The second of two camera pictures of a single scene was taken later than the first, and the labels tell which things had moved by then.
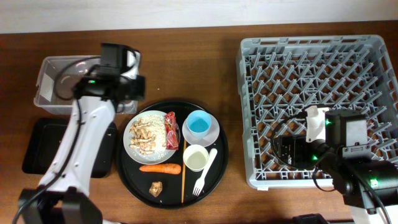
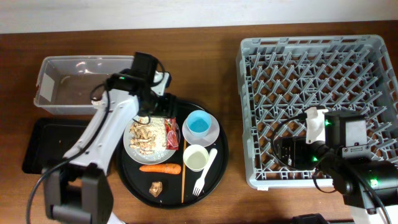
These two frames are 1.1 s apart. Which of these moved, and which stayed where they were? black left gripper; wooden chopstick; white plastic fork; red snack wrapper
Moved: black left gripper
Stayed: wooden chopstick; white plastic fork; red snack wrapper
